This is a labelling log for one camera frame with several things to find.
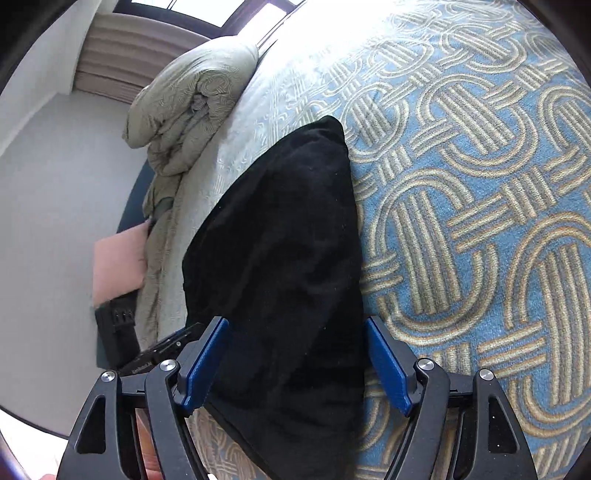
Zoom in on beige ribbed panel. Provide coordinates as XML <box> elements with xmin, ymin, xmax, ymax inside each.
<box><xmin>75</xmin><ymin>13</ymin><xmax>186</xmax><ymax>99</ymax></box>

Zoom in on window with dark frame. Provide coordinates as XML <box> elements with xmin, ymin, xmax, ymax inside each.
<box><xmin>115</xmin><ymin>0</ymin><xmax>306</xmax><ymax>38</ymax></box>

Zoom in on dark bed base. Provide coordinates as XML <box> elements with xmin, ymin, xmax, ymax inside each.
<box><xmin>115</xmin><ymin>168</ymin><xmax>157</xmax><ymax>232</ymax></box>

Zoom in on beige folded duvet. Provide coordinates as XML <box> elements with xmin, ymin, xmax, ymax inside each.
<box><xmin>122</xmin><ymin>37</ymin><xmax>260</xmax><ymax>220</ymax></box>

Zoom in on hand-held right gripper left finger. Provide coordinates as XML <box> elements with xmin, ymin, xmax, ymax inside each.
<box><xmin>57</xmin><ymin>316</ymin><xmax>230</xmax><ymax>480</ymax></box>

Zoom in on black pants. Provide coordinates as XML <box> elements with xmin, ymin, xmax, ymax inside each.
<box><xmin>181</xmin><ymin>115</ymin><xmax>371</xmax><ymax>480</ymax></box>

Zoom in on blue patterned bed blanket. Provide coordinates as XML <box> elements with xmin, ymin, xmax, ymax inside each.
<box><xmin>134</xmin><ymin>0</ymin><xmax>591</xmax><ymax>480</ymax></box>

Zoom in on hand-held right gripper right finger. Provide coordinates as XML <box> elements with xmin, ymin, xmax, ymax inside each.
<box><xmin>364</xmin><ymin>316</ymin><xmax>539</xmax><ymax>480</ymax></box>

